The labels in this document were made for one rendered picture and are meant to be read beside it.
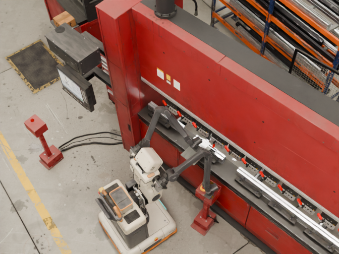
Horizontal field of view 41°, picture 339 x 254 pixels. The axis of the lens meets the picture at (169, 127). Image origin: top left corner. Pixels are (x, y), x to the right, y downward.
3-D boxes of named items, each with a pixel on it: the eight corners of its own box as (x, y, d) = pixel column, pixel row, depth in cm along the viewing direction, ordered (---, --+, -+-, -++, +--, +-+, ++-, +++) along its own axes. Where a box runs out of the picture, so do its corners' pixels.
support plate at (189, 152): (180, 154, 455) (180, 154, 454) (197, 138, 465) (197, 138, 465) (193, 165, 448) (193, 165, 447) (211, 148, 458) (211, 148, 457)
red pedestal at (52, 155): (38, 161, 570) (19, 123, 502) (54, 148, 580) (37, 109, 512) (48, 170, 562) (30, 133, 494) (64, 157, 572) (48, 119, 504)
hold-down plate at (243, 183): (234, 180, 450) (234, 179, 448) (237, 177, 452) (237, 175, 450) (259, 199, 438) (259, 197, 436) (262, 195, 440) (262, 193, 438)
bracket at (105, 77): (77, 79, 495) (76, 75, 489) (94, 67, 505) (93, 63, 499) (102, 99, 479) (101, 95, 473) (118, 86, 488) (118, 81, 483)
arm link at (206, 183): (203, 150, 417) (207, 156, 408) (209, 149, 418) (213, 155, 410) (201, 185, 441) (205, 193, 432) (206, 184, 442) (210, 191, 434)
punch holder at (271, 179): (261, 178, 417) (263, 169, 404) (266, 172, 421) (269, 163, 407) (274, 188, 411) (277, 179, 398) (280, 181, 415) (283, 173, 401)
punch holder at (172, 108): (166, 108, 466) (165, 98, 452) (171, 103, 469) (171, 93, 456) (176, 116, 460) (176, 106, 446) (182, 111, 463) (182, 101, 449)
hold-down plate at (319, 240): (302, 232, 418) (303, 231, 416) (305, 228, 420) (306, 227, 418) (331, 254, 406) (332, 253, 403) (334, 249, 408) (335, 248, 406)
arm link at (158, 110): (155, 102, 424) (156, 106, 415) (169, 106, 427) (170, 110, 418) (140, 143, 439) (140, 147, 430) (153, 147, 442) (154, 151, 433)
